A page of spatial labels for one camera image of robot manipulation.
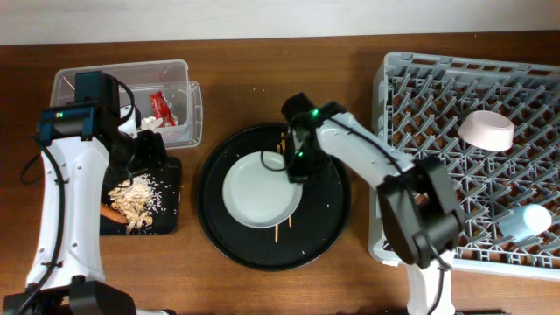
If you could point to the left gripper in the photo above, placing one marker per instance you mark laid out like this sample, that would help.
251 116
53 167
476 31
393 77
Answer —
155 151

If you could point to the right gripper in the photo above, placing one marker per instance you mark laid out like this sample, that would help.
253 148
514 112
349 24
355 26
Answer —
297 175

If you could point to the wooden chopstick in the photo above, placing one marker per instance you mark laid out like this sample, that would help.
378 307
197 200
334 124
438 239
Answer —
276 234
282 151

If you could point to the white tissue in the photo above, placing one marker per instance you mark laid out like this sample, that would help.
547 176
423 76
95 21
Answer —
150 123

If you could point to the nut shell scraps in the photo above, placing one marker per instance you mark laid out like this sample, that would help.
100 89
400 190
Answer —
139 200

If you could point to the red snack wrapper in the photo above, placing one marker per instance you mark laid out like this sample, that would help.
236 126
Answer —
163 110

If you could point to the grey plate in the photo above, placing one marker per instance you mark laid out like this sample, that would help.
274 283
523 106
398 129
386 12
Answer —
257 193

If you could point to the orange carrot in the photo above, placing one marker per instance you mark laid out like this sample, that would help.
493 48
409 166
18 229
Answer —
113 215

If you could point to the pink bowl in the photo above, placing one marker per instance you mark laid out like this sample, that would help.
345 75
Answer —
487 130

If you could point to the blue plastic cup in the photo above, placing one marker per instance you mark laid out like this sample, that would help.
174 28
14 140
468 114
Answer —
526 222

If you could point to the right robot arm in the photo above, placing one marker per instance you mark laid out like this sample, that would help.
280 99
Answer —
420 213

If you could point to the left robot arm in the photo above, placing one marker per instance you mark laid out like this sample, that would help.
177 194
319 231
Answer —
81 145

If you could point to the grey dishwasher rack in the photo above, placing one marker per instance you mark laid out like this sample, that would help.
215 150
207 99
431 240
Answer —
419 102

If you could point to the black rectangular tray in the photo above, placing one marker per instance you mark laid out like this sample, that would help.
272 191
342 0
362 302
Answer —
169 176

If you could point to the round black serving tray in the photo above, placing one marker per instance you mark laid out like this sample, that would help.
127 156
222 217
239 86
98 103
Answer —
316 224

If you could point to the clear plastic bin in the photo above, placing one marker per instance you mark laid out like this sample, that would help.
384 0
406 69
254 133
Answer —
144 79

